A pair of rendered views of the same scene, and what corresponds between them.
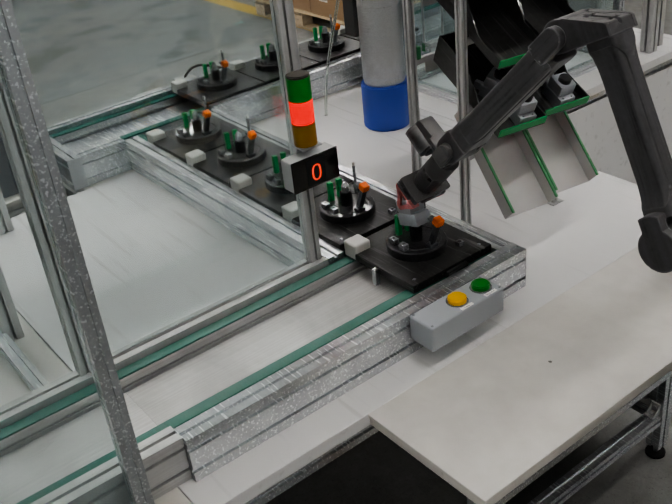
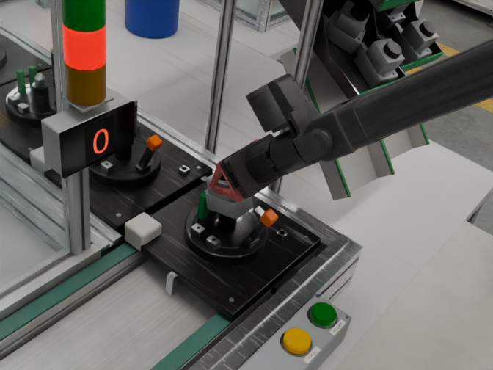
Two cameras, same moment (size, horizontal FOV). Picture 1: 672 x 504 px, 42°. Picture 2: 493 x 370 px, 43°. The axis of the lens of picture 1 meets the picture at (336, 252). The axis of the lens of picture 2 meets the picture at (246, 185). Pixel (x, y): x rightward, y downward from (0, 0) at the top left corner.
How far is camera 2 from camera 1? 1.09 m
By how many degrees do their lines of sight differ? 20
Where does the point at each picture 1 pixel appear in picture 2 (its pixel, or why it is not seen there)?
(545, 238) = (355, 209)
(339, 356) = not seen: outside the picture
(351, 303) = (136, 326)
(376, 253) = (171, 245)
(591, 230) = (402, 200)
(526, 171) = not seen: hidden behind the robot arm
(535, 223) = not seen: hidden behind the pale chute
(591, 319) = (439, 346)
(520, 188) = (350, 159)
